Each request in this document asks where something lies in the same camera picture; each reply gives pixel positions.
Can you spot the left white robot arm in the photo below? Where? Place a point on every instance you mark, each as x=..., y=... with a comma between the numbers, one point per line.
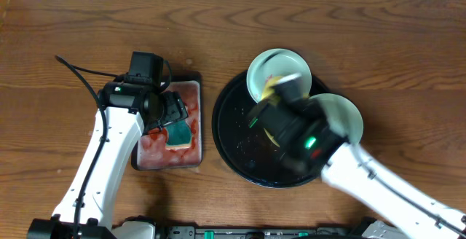
x=127, y=112

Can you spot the green scrub sponge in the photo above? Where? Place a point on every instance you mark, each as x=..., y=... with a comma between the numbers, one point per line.
x=179, y=135

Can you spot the yellow plate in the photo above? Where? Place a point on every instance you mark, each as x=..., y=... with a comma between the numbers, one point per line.
x=267, y=91

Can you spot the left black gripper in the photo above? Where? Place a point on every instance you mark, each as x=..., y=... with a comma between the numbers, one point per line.
x=175, y=107

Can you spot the light blue plate top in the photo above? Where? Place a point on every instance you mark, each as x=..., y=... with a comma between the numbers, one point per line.
x=273, y=64

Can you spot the round black serving tray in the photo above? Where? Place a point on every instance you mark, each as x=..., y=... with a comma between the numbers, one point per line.
x=248, y=151

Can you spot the light blue plate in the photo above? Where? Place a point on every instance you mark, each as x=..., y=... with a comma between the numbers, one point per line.
x=273, y=64
x=342, y=115

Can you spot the black rectangular soap tray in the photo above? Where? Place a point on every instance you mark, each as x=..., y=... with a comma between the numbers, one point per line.
x=151, y=153

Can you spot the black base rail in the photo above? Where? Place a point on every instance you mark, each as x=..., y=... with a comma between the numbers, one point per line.
x=190, y=232

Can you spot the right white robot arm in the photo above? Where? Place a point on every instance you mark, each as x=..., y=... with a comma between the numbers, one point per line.
x=354, y=171

